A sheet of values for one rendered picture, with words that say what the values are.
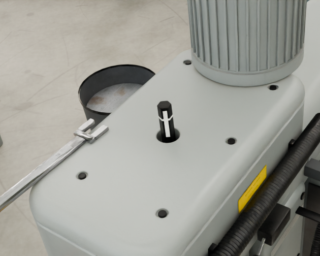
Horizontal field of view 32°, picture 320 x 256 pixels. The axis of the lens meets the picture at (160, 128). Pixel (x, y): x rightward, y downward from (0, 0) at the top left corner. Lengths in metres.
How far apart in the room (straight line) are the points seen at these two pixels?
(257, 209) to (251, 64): 0.24
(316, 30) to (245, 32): 0.49
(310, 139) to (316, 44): 0.38
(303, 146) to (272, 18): 0.22
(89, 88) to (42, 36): 1.92
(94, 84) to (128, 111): 2.47
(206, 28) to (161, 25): 4.12
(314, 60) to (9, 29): 4.43
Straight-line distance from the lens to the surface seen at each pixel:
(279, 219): 1.01
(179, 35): 4.85
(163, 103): 0.83
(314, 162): 1.18
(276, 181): 0.90
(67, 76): 4.56
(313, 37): 1.33
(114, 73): 3.42
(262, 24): 0.89
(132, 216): 0.75
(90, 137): 0.87
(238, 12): 0.88
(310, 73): 1.21
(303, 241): 1.48
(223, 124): 0.87
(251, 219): 0.85
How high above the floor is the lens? 2.45
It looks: 39 degrees down
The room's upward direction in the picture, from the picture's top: 8 degrees counter-clockwise
